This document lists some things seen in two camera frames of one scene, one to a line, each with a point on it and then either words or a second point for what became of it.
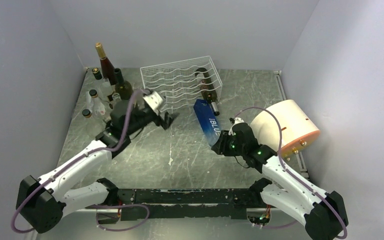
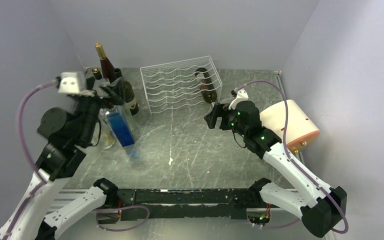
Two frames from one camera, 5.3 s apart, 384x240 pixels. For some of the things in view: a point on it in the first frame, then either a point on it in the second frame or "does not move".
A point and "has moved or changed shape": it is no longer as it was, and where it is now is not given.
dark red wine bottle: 108,68 does not move
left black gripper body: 148,117 to 94,102
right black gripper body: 228,146 to 229,120
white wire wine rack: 183,83 does not move
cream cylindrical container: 297,130 does not move
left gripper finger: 165,124 to 112,98
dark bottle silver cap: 207,88 does not move
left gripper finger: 171,117 to 117,87
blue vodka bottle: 207,121 has moved or changed shape
